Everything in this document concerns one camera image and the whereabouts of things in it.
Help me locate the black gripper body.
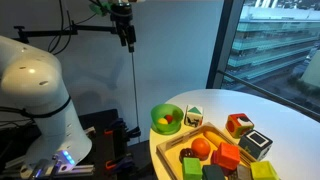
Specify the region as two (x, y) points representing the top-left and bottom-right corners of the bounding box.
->
(109, 1), (134, 28)

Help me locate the green translucent bowl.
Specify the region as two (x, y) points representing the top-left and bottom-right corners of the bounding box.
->
(150, 103), (185, 136)

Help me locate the yellow banana toy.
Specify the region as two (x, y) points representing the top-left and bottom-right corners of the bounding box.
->
(203, 130), (228, 149)

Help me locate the orange fruit toy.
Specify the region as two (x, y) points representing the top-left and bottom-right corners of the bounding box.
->
(190, 137), (212, 159)

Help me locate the purple plum toy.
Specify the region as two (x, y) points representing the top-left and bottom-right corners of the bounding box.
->
(179, 147), (198, 164)

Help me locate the red toy block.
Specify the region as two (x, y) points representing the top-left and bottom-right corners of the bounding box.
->
(213, 142), (241, 171)

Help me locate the dark teal toy block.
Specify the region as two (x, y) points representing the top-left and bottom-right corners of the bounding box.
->
(201, 164), (226, 180)

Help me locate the grey toy block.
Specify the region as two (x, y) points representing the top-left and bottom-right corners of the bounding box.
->
(235, 163), (253, 180)

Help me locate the lime green toy block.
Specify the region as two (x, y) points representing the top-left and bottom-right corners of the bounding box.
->
(250, 160), (280, 180)

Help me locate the black clamp with orange trim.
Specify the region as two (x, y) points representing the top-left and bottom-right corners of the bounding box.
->
(105, 153), (135, 175)
(103, 118), (130, 143)

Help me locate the small black clamp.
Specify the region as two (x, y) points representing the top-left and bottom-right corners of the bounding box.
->
(128, 125), (142, 140)

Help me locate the white cube with green triangle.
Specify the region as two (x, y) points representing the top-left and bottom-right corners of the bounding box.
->
(184, 104), (205, 128)

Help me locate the black equipment stand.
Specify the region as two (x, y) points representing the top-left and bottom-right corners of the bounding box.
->
(0, 108), (155, 180)

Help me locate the wooden tray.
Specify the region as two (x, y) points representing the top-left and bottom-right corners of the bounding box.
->
(155, 121), (258, 180)

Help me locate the red and green picture cube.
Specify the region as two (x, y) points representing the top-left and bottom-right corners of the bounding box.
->
(225, 113), (255, 139)

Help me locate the glass office building outside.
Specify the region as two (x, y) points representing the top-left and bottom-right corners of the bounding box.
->
(226, 0), (320, 83)

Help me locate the dark window railing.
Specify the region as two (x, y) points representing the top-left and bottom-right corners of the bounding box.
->
(217, 69), (320, 123)

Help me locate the navy and white picture cube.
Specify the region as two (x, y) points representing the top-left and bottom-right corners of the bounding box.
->
(238, 129), (274, 162)

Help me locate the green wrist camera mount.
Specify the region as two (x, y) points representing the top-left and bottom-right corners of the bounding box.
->
(88, 0), (113, 17)

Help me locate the thin black hanging cable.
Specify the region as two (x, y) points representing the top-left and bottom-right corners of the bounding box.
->
(130, 51), (141, 133)

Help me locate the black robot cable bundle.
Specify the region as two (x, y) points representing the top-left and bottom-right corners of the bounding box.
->
(47, 0), (98, 56)

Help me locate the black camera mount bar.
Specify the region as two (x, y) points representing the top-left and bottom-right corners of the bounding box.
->
(13, 23), (120, 44)

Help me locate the dark window frame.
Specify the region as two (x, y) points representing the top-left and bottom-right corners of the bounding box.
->
(206, 0), (246, 90)

